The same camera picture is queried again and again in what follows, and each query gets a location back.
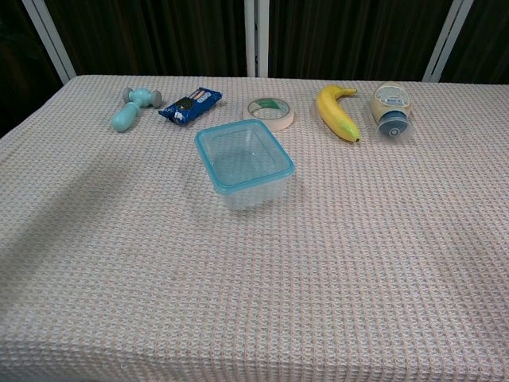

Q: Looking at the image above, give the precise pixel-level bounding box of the white frame post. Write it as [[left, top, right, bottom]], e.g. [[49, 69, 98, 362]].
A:
[[422, 0, 474, 84], [244, 0, 270, 79], [21, 0, 76, 84]]

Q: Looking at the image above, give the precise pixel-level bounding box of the cream squeeze bottle blue cap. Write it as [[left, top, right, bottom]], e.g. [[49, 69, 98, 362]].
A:
[[371, 81, 414, 143]]

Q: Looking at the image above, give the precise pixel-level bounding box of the blue cookie pack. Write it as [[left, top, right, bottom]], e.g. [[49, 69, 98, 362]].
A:
[[157, 87, 223, 127]]

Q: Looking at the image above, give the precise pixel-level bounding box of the yellow banana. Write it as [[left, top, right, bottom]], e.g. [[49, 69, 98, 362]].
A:
[[316, 84, 363, 144]]

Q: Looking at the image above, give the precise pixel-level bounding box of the beige masking tape roll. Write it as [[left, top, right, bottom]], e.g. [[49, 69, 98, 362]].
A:
[[243, 96, 296, 131]]

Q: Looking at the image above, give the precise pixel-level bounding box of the pink waffle tablecloth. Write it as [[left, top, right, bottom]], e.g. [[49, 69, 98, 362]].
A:
[[0, 74, 509, 382]]

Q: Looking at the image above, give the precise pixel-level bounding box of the teal toy hammer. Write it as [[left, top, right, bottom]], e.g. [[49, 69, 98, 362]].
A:
[[111, 87, 163, 133]]

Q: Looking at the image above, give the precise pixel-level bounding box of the dark curtain panel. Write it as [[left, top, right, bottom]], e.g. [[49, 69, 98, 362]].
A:
[[0, 0, 64, 138], [43, 0, 248, 77], [439, 0, 509, 85], [268, 0, 454, 80]]

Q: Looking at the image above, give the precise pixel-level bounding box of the clear plastic container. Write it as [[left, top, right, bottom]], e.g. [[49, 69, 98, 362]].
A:
[[193, 119, 296, 195], [216, 169, 294, 212]]

